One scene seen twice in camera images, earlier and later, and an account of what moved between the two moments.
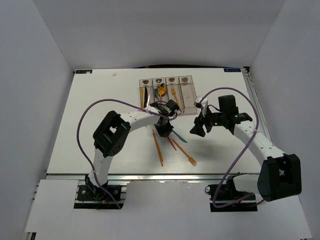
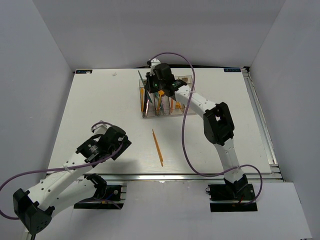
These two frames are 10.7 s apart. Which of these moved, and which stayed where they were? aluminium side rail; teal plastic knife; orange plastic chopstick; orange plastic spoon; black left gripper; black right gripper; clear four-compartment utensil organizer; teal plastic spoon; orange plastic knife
Moved: teal plastic knife; black right gripper; black left gripper
Stayed: orange plastic knife; aluminium side rail; teal plastic spoon; orange plastic spoon; orange plastic chopstick; clear four-compartment utensil organizer
